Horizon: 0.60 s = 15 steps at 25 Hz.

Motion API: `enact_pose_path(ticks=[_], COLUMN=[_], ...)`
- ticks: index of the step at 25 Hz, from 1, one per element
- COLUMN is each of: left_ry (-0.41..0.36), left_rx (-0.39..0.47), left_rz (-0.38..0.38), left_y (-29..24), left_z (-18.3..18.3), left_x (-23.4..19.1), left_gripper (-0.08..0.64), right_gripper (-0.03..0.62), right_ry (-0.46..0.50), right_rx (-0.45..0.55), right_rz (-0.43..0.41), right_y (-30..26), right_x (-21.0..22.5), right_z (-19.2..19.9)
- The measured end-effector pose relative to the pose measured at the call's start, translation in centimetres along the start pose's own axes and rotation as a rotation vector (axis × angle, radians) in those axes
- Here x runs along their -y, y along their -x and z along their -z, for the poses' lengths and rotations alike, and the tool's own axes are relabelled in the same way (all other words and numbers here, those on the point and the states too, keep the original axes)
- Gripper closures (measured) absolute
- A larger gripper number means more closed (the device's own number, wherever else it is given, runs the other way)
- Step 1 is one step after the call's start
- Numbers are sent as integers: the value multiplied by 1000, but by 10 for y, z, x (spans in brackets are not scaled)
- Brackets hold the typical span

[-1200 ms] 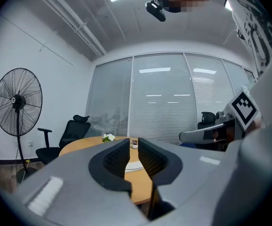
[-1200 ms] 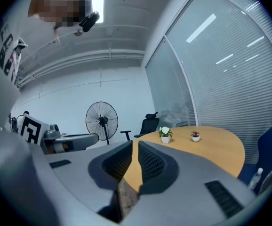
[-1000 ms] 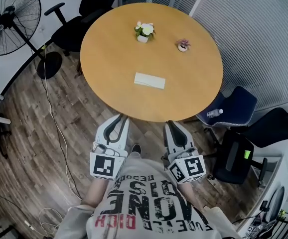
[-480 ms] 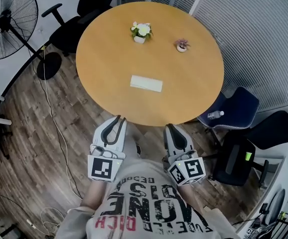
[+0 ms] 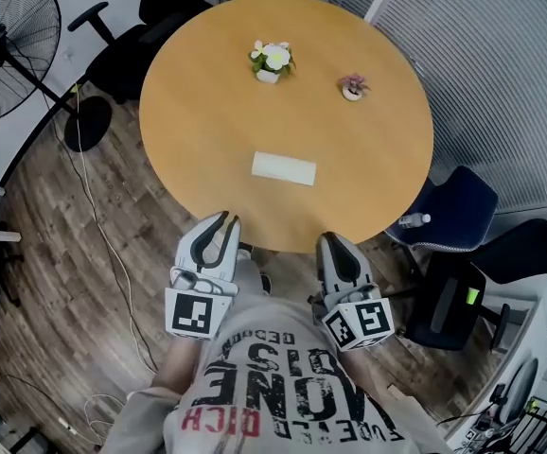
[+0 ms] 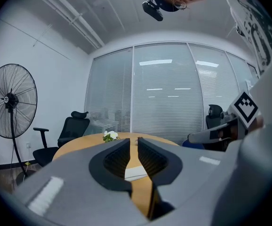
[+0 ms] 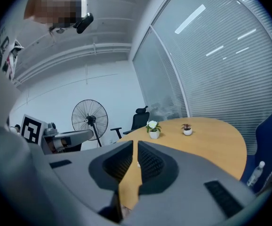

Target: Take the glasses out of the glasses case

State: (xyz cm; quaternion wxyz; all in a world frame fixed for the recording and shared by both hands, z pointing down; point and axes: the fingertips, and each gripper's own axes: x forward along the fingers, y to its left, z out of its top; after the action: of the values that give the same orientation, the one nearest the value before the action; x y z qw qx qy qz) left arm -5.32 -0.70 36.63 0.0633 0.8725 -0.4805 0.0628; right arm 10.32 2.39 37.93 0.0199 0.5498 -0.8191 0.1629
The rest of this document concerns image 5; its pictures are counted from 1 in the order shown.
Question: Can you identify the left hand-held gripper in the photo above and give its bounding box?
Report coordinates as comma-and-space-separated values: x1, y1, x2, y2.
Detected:
164, 210, 242, 343

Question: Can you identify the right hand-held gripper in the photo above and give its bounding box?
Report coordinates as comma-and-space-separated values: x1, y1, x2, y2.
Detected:
309, 233, 396, 353

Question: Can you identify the white glasses case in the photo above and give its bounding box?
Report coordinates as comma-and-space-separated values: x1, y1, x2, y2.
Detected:
251, 150, 317, 187

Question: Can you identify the person's right forearm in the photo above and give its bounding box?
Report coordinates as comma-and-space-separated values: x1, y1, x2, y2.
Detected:
337, 345, 375, 392

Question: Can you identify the person's left forearm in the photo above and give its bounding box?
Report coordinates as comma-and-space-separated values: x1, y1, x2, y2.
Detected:
159, 336, 218, 392

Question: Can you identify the clear water bottle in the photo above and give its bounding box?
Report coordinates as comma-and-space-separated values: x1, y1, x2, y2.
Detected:
398, 213, 432, 229

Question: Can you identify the black office chair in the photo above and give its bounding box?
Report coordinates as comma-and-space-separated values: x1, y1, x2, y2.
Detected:
68, 0, 227, 106
386, 218, 547, 353

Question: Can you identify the blue chair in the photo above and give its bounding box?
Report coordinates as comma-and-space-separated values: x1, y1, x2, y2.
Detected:
384, 166, 500, 292

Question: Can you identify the grey printed shirt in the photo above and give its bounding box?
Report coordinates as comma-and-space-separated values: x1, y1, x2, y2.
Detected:
97, 257, 450, 454

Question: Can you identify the small pink potted plant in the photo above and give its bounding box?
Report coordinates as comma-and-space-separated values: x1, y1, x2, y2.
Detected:
338, 73, 372, 102

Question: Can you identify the white flower potted plant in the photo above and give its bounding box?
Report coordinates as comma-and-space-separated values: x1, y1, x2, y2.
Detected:
248, 40, 297, 84

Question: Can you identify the long white cable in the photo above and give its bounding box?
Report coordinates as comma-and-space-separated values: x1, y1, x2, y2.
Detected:
72, 82, 161, 373

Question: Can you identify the coiled white cable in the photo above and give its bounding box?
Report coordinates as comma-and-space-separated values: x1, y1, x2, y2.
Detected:
82, 393, 128, 444

